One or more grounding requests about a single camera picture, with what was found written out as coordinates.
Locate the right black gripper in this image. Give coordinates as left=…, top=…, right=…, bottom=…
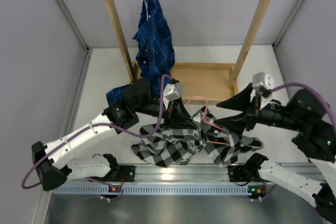
left=214, top=84, right=305, bottom=136

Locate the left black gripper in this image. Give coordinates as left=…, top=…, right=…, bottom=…
left=134, top=95, right=197, bottom=130

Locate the black white checkered shirt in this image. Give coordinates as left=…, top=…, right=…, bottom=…
left=131, top=111, right=264, bottom=168

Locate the pink wire hanger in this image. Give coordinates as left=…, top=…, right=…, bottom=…
left=183, top=96, right=232, bottom=148

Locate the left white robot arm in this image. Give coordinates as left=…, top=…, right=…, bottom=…
left=31, top=74, right=197, bottom=191

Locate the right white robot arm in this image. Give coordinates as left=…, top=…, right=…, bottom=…
left=215, top=83, right=335, bottom=223

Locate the blue plaid shirt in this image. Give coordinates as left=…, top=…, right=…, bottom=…
left=106, top=0, right=176, bottom=106

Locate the wooden clothes rack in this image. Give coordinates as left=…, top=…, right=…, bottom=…
left=104, top=0, right=271, bottom=105

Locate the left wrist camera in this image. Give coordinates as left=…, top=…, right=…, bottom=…
left=163, top=82, right=183, bottom=109

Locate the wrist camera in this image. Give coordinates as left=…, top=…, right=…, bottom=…
left=163, top=82, right=183, bottom=109
left=252, top=72, right=275, bottom=109

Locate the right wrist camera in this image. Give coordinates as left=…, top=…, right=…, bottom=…
left=252, top=72, right=275, bottom=109

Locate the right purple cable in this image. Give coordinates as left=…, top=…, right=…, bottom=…
left=270, top=82, right=336, bottom=133

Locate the purple cable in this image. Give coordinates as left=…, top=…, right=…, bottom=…
left=270, top=82, right=336, bottom=133
left=21, top=74, right=174, bottom=189

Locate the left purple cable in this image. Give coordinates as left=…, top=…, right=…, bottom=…
left=21, top=74, right=174, bottom=189

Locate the aluminium mounting rail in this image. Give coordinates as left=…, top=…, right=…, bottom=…
left=62, top=163, right=326, bottom=183

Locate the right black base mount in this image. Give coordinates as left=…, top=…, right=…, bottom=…
left=228, top=165, right=255, bottom=186

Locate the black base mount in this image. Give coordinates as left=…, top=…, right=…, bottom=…
left=91, top=165, right=135, bottom=182
left=228, top=165, right=255, bottom=186

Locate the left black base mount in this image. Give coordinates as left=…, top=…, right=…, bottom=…
left=91, top=165, right=135, bottom=182

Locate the slotted grey cable duct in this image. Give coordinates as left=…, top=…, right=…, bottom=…
left=53, top=183, right=266, bottom=196

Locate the light blue wire hanger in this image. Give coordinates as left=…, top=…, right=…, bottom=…
left=143, top=0, right=149, bottom=20

